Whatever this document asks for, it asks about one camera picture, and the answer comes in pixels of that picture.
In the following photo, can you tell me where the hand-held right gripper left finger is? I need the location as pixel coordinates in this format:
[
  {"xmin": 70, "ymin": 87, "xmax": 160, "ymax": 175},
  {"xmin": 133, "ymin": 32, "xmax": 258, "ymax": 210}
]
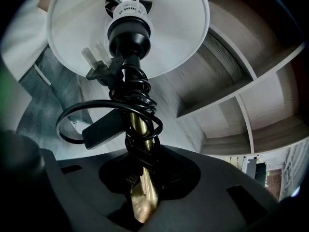
[{"xmin": 41, "ymin": 148, "xmax": 146, "ymax": 232}]

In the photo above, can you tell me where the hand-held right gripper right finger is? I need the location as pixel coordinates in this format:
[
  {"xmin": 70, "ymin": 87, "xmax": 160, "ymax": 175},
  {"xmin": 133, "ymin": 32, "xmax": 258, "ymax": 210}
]
[{"xmin": 134, "ymin": 145, "xmax": 279, "ymax": 232}]

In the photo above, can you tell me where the white table lamp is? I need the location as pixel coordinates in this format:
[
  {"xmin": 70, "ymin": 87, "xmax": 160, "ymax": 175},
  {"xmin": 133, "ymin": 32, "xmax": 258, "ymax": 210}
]
[{"xmin": 46, "ymin": 0, "xmax": 211, "ymax": 225}]

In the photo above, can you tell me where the grey wooden desk with shelves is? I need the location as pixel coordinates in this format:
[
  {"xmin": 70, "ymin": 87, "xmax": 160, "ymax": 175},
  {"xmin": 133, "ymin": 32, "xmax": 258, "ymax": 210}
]
[{"xmin": 16, "ymin": 0, "xmax": 309, "ymax": 156}]

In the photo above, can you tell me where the person in white shirt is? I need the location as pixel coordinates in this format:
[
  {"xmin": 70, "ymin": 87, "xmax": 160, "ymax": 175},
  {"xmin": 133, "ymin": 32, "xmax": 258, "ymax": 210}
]
[{"xmin": 0, "ymin": 0, "xmax": 53, "ymax": 82}]

